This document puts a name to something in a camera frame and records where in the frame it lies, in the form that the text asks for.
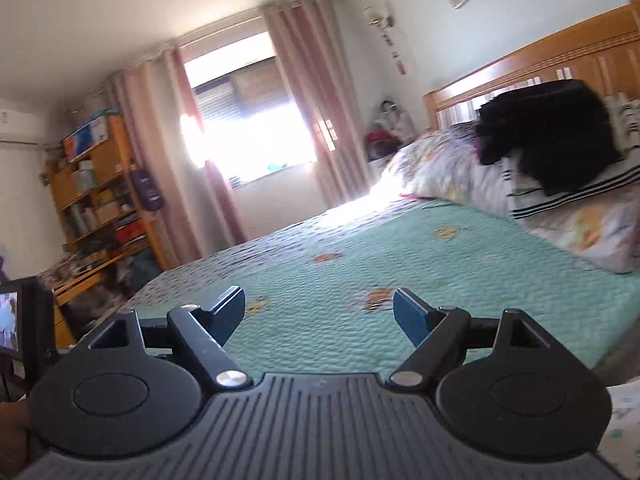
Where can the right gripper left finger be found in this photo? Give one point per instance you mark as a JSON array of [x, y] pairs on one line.
[[198, 338]]

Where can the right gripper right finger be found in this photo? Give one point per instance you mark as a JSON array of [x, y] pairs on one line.
[[437, 336]]

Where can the person's left hand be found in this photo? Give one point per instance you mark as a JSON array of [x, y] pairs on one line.
[[14, 438]]

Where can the green quilted bee bedspread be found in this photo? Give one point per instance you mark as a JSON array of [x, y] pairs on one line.
[[319, 293]]

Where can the wooden bookshelf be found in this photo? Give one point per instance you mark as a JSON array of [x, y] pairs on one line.
[[112, 249]]

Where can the dark blue hanging bag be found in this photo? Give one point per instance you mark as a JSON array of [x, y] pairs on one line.
[[150, 197]]

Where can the floral pillow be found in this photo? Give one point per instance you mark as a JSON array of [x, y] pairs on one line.
[[603, 230]]

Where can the white air conditioner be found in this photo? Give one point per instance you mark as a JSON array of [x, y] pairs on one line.
[[23, 128]]

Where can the white dotted cloth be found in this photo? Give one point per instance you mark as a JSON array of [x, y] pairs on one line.
[[621, 441]]

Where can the plush toy pile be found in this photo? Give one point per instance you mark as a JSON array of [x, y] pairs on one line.
[[392, 129]]

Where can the black garment on pillow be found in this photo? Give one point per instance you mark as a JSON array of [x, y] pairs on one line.
[[560, 131]]

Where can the pink curtain left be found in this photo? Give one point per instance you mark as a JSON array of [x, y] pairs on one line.
[[166, 131]]

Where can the pink curtain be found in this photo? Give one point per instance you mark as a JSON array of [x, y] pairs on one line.
[[309, 48], [166, 131]]

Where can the pink curtain right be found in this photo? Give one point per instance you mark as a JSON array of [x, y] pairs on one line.
[[309, 48]]

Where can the wooden headboard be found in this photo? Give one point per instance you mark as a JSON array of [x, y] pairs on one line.
[[602, 51]]

